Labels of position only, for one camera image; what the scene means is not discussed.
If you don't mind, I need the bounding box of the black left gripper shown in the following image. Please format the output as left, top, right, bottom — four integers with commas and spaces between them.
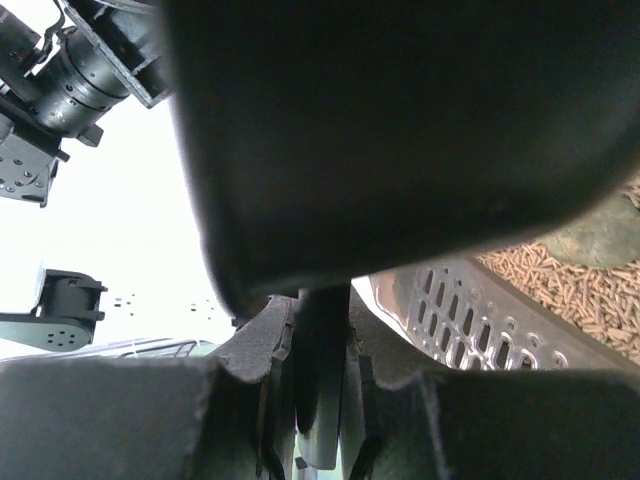
63, 0, 170, 109

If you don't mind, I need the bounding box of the black slotted litter scoop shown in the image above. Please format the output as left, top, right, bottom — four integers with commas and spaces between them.
159, 1, 639, 454

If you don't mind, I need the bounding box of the dark translucent litter box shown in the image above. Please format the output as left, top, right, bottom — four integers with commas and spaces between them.
354, 258, 639, 373

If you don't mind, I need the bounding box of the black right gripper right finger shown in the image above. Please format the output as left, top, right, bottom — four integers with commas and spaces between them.
339, 333, 639, 479

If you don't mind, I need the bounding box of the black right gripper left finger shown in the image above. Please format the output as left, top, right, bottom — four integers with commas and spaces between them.
1, 297, 295, 479

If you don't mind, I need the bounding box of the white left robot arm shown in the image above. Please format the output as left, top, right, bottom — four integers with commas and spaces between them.
1, 1, 171, 353

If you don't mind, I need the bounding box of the beige pellet litter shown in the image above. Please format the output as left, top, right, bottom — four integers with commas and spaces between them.
478, 176, 639, 364

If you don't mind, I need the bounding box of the green clump lower left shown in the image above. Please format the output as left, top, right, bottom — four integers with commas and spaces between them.
540, 196, 639, 269

